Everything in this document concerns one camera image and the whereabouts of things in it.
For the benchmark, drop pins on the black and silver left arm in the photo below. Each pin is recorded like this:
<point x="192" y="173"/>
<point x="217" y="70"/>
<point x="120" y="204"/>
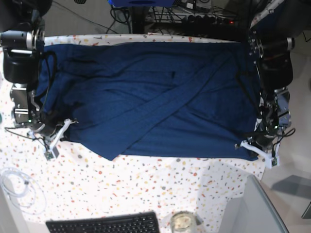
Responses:
<point x="273" y="27"/>

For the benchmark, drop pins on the navy blue t-shirt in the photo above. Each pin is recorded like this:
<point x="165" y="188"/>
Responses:
<point x="154" y="98"/>

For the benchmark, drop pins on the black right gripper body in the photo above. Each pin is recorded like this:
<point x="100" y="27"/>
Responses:
<point x="47" y="129"/>

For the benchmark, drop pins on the black computer keyboard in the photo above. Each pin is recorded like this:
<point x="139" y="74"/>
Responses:
<point x="134" y="223"/>

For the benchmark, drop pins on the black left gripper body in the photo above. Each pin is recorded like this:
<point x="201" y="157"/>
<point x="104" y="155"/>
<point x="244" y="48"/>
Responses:
<point x="261" y="140"/>

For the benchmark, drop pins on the terrazzo pattern table cloth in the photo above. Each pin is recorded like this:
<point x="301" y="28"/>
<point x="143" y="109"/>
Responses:
<point x="82" y="184"/>

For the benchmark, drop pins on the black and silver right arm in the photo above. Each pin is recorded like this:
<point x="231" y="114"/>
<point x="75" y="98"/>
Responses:
<point x="22" y="33"/>

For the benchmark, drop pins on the clear glass jar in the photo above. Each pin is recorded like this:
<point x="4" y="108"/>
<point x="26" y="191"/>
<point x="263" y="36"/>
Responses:
<point x="183" y="222"/>

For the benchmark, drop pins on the grey monitor back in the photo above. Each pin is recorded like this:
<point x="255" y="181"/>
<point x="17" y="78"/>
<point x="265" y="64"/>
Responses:
<point x="252" y="213"/>

